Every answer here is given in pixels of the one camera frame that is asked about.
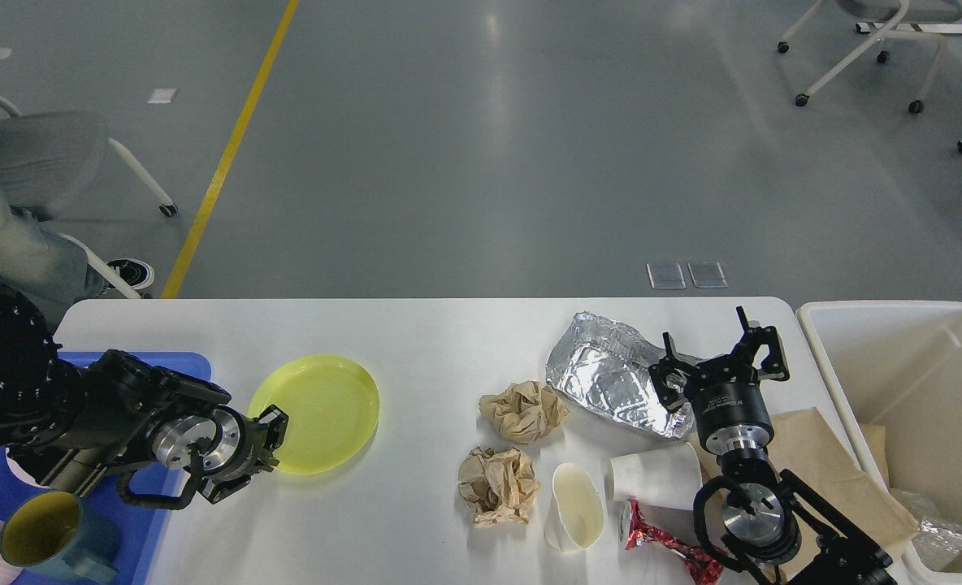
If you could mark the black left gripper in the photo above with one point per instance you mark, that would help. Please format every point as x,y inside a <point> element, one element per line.
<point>232,448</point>

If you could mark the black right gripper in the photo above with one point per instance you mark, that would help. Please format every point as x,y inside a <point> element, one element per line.
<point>725,395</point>

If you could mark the yellow plastic plate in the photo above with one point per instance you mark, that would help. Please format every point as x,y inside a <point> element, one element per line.
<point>333,406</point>

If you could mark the brown paper bag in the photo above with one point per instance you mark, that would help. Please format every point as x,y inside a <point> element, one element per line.
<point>805,444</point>

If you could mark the teal mug yellow inside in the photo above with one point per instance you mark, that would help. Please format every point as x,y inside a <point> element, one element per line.
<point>59,535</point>

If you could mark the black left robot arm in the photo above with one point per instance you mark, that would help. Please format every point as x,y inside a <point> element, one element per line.
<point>70,426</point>

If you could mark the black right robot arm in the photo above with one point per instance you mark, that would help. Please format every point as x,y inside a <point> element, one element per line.
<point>748,516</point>

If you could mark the right floor socket plate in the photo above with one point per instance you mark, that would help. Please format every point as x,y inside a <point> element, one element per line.
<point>708,275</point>

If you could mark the floor socket plate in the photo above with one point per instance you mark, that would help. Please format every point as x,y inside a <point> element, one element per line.
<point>666,276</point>
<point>708,275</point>

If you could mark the left floor socket plate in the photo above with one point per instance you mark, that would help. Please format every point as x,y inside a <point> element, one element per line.
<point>666,276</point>

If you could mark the white paper cup lying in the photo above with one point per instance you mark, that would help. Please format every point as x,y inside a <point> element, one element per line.
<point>667,477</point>

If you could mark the crumpled aluminium foil tray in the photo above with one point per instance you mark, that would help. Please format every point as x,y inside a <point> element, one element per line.
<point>602,365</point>

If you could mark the brown paper in bin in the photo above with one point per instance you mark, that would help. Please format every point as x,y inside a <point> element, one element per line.
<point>875,436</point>

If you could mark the red foil wrapper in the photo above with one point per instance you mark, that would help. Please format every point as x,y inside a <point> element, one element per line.
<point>635,532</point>

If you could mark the crumpled brown paper upper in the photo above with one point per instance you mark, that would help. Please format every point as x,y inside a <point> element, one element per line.
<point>524,412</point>

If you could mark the crumpled brown paper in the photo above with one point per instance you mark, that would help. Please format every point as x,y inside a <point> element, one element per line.
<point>497,486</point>
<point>524,412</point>

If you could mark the white waste bin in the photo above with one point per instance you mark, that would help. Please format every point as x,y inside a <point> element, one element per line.
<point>899,364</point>

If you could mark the cream paper cup open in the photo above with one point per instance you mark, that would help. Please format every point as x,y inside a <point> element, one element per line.
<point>576,516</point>

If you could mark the crumpled brown paper lower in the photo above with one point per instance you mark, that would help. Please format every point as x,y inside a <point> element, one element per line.
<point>497,486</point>

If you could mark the white pink plate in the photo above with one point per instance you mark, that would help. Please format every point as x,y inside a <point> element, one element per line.
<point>18,472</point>

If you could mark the foil scrap in bin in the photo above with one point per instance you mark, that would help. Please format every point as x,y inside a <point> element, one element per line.
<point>938,541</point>

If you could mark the person in jeans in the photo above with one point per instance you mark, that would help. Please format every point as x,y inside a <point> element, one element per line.
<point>41,264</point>

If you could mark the grey office chair left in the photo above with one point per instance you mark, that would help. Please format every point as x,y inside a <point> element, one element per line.
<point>48,160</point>

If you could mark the white paper on floor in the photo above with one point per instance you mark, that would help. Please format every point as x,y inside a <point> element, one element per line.
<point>162,96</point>

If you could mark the white rolling chair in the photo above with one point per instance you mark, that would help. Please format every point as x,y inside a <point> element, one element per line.
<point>879,25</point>

